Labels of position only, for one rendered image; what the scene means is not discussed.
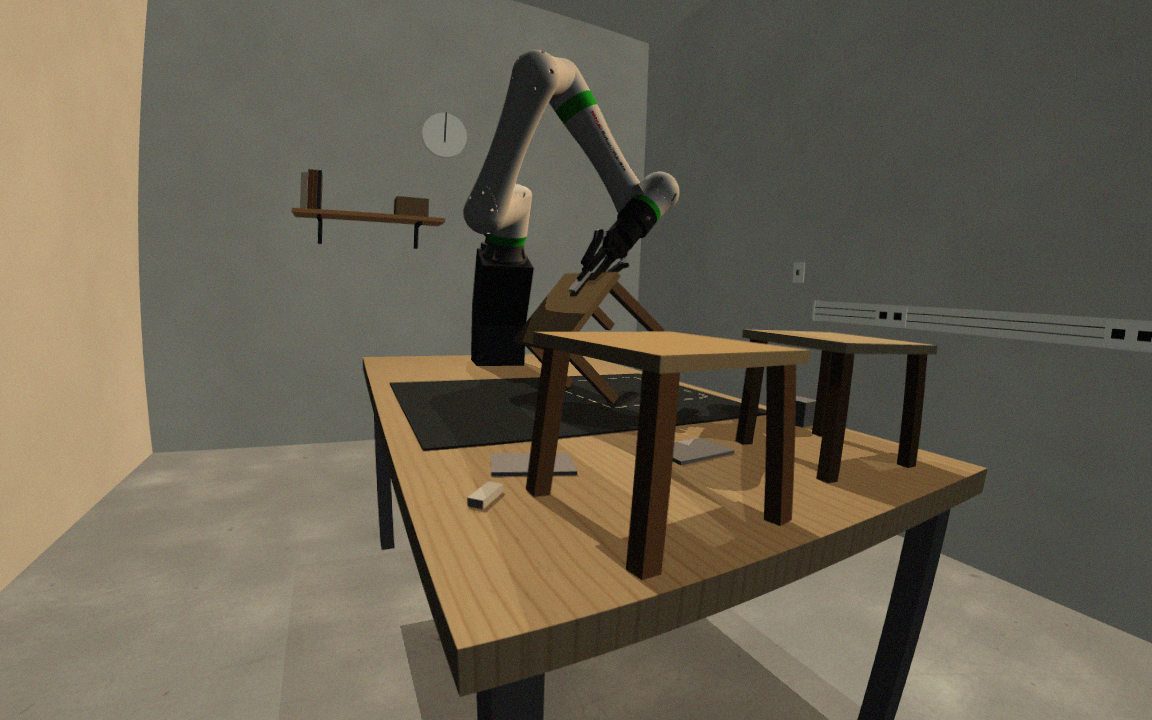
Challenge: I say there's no small beige rectangular block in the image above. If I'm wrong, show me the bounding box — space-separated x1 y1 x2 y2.
467 482 503 509

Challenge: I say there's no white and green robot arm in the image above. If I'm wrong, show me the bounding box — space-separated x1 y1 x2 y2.
463 50 679 266

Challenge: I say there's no black rectangular mat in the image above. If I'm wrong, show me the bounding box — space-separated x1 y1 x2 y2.
391 373 741 450

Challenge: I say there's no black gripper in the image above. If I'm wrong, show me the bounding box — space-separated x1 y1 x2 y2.
568 217 643 291

